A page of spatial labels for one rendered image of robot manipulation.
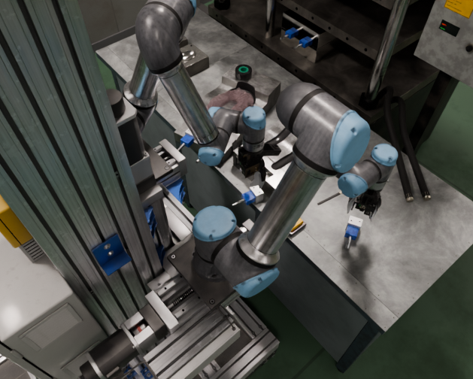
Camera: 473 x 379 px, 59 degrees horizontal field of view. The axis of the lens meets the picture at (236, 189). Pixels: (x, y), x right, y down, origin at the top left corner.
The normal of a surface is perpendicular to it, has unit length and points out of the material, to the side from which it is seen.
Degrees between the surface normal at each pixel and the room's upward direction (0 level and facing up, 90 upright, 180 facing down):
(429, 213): 0
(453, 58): 90
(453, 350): 0
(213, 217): 8
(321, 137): 60
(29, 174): 90
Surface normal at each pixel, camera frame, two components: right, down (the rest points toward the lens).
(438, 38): -0.77, 0.51
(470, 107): 0.00, -0.60
